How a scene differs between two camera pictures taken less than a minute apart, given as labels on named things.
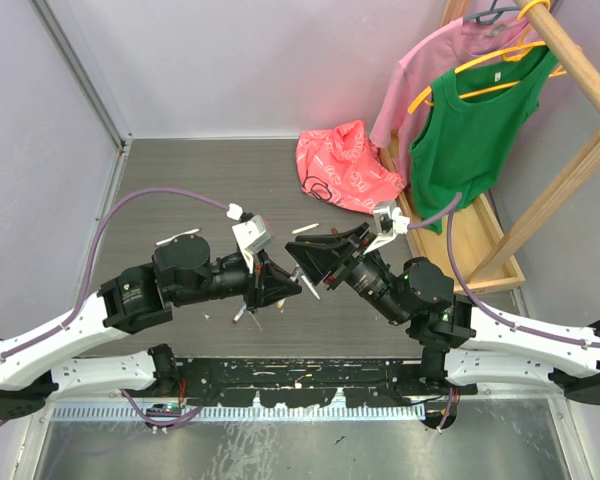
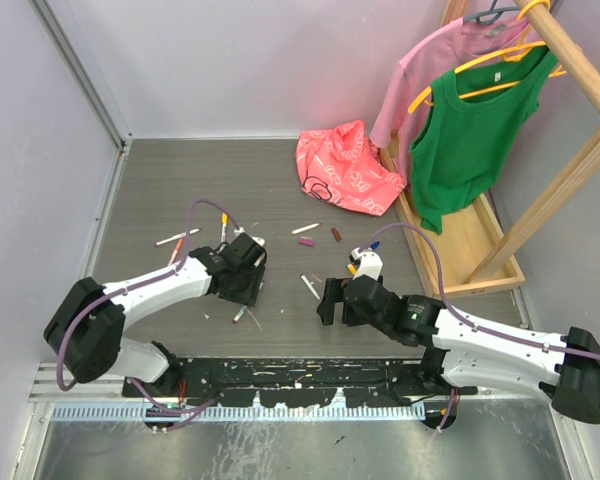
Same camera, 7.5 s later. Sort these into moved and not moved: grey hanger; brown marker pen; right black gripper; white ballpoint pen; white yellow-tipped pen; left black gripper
Moved: right black gripper; left black gripper
Not moved: grey hanger; white yellow-tipped pen; brown marker pen; white ballpoint pen
